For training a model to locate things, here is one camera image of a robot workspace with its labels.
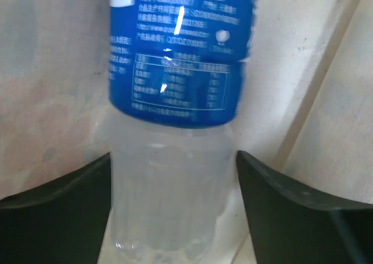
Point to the blue label water bottle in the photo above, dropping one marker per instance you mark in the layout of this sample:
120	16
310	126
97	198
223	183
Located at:
176	72

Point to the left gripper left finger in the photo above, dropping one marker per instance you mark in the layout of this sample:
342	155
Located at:
62	221

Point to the beige canvas tote bag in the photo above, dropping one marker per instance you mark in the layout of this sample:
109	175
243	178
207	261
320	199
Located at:
305	108

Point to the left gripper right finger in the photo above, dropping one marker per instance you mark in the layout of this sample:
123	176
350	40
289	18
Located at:
291	222

